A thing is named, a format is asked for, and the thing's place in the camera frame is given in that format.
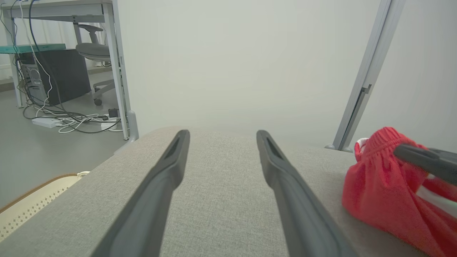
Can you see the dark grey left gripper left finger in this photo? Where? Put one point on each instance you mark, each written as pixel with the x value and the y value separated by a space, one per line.
pixel 142 214

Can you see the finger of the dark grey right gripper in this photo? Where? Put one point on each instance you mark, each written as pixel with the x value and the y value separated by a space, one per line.
pixel 428 162
pixel 446 152

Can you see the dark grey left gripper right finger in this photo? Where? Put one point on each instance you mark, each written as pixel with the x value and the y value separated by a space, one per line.
pixel 303 217

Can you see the red basketball shorts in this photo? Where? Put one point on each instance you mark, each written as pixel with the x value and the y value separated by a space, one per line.
pixel 382 192

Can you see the black power adapter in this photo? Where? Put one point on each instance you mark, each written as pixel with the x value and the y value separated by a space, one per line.
pixel 113 112

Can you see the cream perforated laundry basket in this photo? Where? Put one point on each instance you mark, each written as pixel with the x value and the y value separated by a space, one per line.
pixel 32 203

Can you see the dark monitor panel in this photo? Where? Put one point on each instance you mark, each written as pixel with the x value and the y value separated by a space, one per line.
pixel 128 89

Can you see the white power strip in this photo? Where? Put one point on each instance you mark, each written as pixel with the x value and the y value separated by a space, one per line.
pixel 44 122

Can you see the white desk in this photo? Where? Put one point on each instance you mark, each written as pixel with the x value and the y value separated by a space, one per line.
pixel 112 64

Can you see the black computer tower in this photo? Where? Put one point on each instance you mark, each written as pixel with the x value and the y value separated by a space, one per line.
pixel 64 75

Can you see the grey office chair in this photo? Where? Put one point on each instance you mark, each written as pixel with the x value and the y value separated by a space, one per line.
pixel 94 51

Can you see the teal board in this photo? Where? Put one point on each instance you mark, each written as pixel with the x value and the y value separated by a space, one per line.
pixel 32 48

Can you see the grey cylindrical post foot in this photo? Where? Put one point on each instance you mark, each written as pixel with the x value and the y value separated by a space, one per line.
pixel 347 150
pixel 330 146

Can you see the grey partition joint post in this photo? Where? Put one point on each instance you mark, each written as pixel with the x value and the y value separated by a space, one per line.
pixel 371 64

